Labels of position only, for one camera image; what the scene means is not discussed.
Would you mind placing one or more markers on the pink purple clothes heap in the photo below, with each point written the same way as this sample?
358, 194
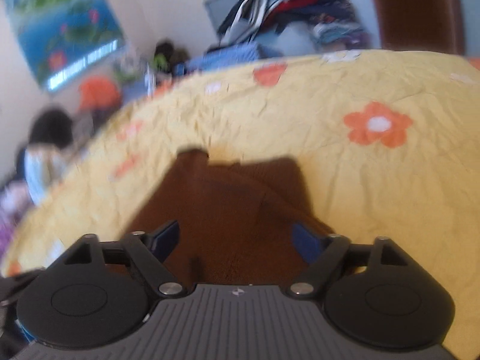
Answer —
15, 202

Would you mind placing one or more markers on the orange cloth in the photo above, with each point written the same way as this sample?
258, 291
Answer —
98, 92

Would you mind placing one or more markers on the grey monitor screen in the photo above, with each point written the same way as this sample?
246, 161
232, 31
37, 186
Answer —
217, 11

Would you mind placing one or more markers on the brown wooden door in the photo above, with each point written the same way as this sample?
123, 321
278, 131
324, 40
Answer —
429, 25

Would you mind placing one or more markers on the blue lotus wall poster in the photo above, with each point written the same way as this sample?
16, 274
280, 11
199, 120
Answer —
60, 39

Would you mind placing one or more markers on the yellow floral bed sheet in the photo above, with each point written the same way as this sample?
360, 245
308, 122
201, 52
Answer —
388, 143

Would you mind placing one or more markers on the blue striped quilt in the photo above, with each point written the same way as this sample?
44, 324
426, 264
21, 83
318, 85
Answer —
138, 77

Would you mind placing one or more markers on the green black items on shelf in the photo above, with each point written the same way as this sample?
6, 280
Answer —
167, 58

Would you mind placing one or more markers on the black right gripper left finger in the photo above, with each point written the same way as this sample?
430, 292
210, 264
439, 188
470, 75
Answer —
147, 253

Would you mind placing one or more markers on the dark haired person sitting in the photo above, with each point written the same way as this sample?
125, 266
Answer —
48, 153

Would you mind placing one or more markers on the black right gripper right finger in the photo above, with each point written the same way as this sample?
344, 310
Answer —
324, 256

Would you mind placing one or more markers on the brown knitted garment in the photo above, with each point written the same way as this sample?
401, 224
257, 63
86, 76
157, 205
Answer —
235, 219

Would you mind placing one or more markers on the pile of mixed clothes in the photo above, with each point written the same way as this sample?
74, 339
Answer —
295, 27

